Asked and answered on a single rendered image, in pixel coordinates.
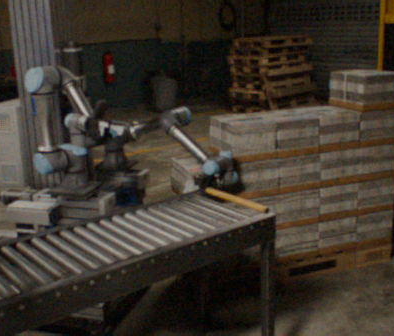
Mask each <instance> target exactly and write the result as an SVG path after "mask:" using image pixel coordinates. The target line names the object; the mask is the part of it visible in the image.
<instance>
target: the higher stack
mask: <svg viewBox="0 0 394 336"><path fill-rule="evenodd" d="M330 75H331V77H330V99H337V100H341V101H344V102H345V103H346V101H348V102H351V103H355V104H361V105H365V104H379V103H385V102H392V101H394V72H386V71H383V70H380V71H379V70H345V71H337V72H331V74H330ZM331 107H335V108H340V109H342V110H343V109H344V110H350V111H353V112H357V113H359V114H360V119H359V120H360V122H359V141H366V140H371V139H382V138H388V137H394V108H389V109H383V110H370V111H364V112H362V111H359V110H353V109H349V108H342V107H339V106H331ZM358 153H359V157H358V163H357V164H358V165H359V175H360V176H361V175H365V174H375V173H379V172H389V171H394V143H389V144H383V145H379V146H368V147H363V148H360V147H359V152H358ZM356 183H359V185H358V191H357V192H358V194H357V195H358V197H357V200H358V202H357V209H362V208H370V207H375V206H379V205H386V204H390V203H393V201H394V178H393V177H388V178H384V179H375V180H370V181H361V182H356ZM393 215H394V211H393V210H385V211H381V212H373V213H369V214H361V215H357V216H355V218H356V224H357V225H356V226H357V227H356V228H357V230H356V231H357V232H356V239H355V240H356V241H357V242H359V241H366V240H369V239H377V238H380V237H383V236H391V234H392V226H391V225H392V218H393ZM353 249H355V252H356V255H355V267H362V266H366V265H372V264H375V263H381V262H385V261H390V252H391V242H390V241H388V242H385V243H378V244H375V245H368V246H364V247H361V248H353Z"/></svg>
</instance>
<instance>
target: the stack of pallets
mask: <svg viewBox="0 0 394 336"><path fill-rule="evenodd" d="M298 39H303V43H301V44H299V42H298ZM242 41H246V45H242ZM312 42H313V36H271V37H251V38H240V39H233V47H229V50H230V55H231V56H227V57H228V64H230V67H231V71H230V72H231V80H233V88H229V91H230V95H229V97H230V105H232V107H233V111H232V112H243V111H246V112H245V114H252V113H257V112H268V111H271V108H269V105H268V102H269V100H268V99H267V96H266V88H265V82H264V80H263V77H262V72H264V71H266V70H273V69H279V68H289V67H293V63H299V66H305V65H307V63H308V60H304V52H308V51H307V46H308V44H313V43H312ZM293 47H298V51H297V52H293ZM277 48H278V49H279V51H278V50H277ZM239 50H243V53H239ZM289 55H295V59H293V60H289ZM273 57H277V59H274V58H273ZM237 59H242V61H237ZM278 66H279V67H278ZM239 67H242V68H244V70H239ZM240 75H244V77H242V78H240ZM242 83H246V85H245V86H242ZM239 92H243V93H241V94H239ZM239 100H242V101H239ZM241 108H245V109H242V110H241Z"/></svg>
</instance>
